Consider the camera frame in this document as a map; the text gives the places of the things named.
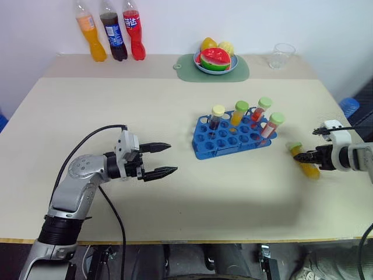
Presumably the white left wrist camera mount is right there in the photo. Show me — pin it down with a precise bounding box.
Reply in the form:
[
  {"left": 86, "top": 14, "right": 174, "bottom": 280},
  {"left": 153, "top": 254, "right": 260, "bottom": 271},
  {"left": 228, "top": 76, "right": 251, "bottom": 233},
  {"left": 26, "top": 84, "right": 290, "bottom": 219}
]
[{"left": 114, "top": 130, "right": 141, "bottom": 179}]

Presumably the cola bottle blue label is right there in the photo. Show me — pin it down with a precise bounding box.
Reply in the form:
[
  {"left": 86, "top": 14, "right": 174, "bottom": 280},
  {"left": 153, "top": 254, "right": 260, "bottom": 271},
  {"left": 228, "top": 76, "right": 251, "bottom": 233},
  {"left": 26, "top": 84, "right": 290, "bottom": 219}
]
[{"left": 99, "top": 0, "right": 129, "bottom": 62}]

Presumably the grey knit shoe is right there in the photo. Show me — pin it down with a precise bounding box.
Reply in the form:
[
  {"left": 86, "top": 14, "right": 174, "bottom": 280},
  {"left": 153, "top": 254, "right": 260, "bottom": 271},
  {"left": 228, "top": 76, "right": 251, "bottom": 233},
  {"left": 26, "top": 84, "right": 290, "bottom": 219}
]
[{"left": 293, "top": 246, "right": 361, "bottom": 280}]

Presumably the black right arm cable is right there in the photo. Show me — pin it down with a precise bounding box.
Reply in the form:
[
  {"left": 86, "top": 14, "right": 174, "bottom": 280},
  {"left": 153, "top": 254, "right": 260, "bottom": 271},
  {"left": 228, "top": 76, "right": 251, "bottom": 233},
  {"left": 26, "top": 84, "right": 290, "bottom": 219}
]
[{"left": 312, "top": 124, "right": 373, "bottom": 280}]

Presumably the dark textured panel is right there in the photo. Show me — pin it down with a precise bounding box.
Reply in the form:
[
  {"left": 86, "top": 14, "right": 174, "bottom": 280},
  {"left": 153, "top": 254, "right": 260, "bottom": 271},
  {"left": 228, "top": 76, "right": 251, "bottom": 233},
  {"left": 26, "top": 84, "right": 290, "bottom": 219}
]
[{"left": 347, "top": 83, "right": 373, "bottom": 130}]

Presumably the dark rounded shape under table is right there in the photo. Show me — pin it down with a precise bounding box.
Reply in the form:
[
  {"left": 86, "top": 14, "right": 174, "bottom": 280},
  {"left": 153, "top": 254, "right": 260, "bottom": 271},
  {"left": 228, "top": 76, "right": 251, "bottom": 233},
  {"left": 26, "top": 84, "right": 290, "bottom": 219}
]
[{"left": 200, "top": 243, "right": 263, "bottom": 280}]

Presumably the clear plastic cup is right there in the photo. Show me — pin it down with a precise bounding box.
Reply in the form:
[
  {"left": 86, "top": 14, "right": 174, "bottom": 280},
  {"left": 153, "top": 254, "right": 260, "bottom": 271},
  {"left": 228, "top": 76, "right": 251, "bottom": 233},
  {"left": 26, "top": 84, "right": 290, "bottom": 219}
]
[{"left": 268, "top": 43, "right": 297, "bottom": 71}]

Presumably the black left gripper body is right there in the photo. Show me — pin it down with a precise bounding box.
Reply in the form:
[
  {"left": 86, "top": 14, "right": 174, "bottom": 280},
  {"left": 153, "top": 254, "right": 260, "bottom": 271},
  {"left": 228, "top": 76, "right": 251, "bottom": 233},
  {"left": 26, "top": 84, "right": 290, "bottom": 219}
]
[{"left": 124, "top": 145, "right": 147, "bottom": 181}]

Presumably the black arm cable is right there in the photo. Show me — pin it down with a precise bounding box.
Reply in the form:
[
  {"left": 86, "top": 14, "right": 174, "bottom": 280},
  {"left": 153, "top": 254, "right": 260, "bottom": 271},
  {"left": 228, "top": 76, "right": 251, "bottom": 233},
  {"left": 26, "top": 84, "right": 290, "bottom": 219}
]
[
  {"left": 48, "top": 124, "right": 129, "bottom": 280},
  {"left": 312, "top": 124, "right": 373, "bottom": 280}
]

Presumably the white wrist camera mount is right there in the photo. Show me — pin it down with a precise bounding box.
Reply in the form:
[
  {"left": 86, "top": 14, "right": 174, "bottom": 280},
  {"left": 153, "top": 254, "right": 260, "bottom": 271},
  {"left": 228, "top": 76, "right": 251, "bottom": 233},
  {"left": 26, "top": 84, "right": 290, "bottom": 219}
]
[
  {"left": 312, "top": 119, "right": 353, "bottom": 172},
  {"left": 114, "top": 130, "right": 141, "bottom": 179}
]

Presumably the pale yellow toy fruit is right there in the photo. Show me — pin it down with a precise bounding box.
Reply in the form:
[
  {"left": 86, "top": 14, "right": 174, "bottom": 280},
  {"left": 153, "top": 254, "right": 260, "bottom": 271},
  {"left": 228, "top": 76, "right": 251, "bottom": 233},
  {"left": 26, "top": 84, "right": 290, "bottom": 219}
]
[{"left": 217, "top": 41, "right": 237, "bottom": 57}]

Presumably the red soda bottle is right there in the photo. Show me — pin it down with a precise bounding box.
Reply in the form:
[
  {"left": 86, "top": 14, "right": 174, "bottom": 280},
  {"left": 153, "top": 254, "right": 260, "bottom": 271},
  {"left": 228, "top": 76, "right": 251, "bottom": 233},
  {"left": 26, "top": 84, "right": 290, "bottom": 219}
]
[{"left": 122, "top": 0, "right": 147, "bottom": 61}]

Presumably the green-capped red tube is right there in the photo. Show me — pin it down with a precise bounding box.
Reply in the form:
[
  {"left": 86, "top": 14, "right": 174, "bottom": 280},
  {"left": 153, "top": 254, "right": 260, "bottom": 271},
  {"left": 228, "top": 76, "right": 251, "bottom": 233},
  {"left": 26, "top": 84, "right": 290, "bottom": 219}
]
[{"left": 251, "top": 96, "right": 273, "bottom": 122}]

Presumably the black frame under table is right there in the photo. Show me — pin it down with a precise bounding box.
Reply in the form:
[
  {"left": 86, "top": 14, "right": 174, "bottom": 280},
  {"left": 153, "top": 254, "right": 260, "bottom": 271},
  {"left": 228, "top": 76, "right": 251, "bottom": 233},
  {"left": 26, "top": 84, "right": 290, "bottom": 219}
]
[{"left": 86, "top": 246, "right": 118, "bottom": 280}]

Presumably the orange soda bottle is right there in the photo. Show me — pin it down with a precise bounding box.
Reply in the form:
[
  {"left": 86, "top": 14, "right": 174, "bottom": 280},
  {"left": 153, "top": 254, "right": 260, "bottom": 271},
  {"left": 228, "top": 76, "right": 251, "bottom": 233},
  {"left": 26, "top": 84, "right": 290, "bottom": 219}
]
[{"left": 75, "top": 0, "right": 108, "bottom": 63}]

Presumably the yellow-capped dark red tube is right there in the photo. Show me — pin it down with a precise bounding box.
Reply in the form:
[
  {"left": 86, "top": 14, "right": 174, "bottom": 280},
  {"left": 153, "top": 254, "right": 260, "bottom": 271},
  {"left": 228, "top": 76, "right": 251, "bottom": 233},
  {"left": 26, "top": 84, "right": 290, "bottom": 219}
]
[{"left": 209, "top": 104, "right": 226, "bottom": 131}]

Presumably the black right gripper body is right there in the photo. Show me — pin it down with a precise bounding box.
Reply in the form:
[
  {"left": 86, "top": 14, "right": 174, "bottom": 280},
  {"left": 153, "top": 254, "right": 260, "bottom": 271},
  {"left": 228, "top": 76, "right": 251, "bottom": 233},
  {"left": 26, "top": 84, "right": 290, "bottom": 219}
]
[{"left": 316, "top": 145, "right": 336, "bottom": 171}]

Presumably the yellow-orange toy fruit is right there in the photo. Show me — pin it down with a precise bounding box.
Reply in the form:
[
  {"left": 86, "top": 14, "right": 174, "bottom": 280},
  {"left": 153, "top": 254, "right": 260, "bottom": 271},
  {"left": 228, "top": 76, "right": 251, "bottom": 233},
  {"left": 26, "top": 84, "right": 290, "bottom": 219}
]
[{"left": 200, "top": 37, "right": 219, "bottom": 51}]

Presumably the blue test tube rack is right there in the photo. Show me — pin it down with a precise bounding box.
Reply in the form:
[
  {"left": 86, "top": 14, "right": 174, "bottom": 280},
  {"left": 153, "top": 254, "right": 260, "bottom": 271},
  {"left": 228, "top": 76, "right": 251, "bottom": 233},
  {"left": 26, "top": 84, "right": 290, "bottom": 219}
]
[{"left": 191, "top": 107, "right": 273, "bottom": 161}]

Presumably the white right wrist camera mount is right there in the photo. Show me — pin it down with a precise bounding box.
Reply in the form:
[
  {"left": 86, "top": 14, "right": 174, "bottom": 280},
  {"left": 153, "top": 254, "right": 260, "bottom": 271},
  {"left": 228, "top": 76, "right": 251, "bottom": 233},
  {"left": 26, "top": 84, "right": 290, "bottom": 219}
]
[{"left": 312, "top": 119, "right": 353, "bottom": 172}]

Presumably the green-capped pink-red tube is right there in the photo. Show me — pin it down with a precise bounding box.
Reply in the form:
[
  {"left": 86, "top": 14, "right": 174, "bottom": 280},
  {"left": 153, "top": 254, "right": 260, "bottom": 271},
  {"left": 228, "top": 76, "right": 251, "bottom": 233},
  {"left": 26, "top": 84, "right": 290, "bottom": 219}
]
[{"left": 259, "top": 112, "right": 286, "bottom": 139}]

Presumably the light blue bowl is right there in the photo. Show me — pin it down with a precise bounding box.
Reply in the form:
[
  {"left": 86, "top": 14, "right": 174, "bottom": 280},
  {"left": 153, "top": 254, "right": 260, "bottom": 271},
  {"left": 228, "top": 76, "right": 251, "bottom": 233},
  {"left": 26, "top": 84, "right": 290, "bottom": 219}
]
[{"left": 193, "top": 52, "right": 240, "bottom": 76}]

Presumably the blue ribbed plastic stool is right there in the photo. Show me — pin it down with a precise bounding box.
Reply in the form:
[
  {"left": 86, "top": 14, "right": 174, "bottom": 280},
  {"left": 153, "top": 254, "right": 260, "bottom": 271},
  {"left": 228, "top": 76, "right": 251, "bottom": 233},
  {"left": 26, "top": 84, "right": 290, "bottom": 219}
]
[
  {"left": 0, "top": 107, "right": 10, "bottom": 134},
  {"left": 339, "top": 97, "right": 360, "bottom": 119}
]

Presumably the metal bracket under table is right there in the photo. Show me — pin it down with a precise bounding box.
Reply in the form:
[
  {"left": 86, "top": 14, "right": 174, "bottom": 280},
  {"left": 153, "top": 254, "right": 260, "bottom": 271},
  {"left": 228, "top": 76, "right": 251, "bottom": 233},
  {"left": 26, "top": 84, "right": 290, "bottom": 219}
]
[{"left": 258, "top": 243, "right": 281, "bottom": 280}]

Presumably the thin white cable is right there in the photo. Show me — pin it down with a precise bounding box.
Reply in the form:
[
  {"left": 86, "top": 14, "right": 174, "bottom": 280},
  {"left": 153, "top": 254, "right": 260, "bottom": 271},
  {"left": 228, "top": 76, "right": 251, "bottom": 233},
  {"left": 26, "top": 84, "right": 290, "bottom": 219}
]
[{"left": 82, "top": 246, "right": 92, "bottom": 274}]

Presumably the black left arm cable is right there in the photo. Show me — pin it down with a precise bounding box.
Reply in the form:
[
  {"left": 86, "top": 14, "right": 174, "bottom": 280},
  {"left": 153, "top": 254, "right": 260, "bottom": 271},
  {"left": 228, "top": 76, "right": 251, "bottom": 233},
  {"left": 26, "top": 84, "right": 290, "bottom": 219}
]
[{"left": 48, "top": 124, "right": 129, "bottom": 280}]

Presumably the toy watermelon slice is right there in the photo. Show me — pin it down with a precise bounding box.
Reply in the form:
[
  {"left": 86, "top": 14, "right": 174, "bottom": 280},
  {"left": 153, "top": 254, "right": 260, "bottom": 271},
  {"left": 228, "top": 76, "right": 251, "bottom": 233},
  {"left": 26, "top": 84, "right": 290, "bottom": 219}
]
[{"left": 199, "top": 47, "right": 233, "bottom": 72}]

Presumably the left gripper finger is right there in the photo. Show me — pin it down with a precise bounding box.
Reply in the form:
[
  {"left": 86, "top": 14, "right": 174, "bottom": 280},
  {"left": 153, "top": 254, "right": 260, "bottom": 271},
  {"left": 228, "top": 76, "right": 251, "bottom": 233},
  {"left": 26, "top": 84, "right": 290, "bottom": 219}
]
[
  {"left": 139, "top": 142, "right": 173, "bottom": 155},
  {"left": 144, "top": 166, "right": 179, "bottom": 182}
]

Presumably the green silicone mat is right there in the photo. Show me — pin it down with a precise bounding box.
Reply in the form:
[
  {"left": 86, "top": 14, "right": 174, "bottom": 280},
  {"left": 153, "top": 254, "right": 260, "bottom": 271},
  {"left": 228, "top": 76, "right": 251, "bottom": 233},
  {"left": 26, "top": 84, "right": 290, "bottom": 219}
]
[{"left": 173, "top": 52, "right": 251, "bottom": 83}]

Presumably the green-capped orange tube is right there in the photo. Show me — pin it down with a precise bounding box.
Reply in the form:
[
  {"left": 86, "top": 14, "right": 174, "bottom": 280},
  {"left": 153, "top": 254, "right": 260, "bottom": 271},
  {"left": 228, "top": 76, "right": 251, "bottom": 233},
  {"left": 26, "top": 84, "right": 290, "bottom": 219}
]
[
  {"left": 288, "top": 141, "right": 322, "bottom": 180},
  {"left": 230, "top": 100, "right": 249, "bottom": 127}
]

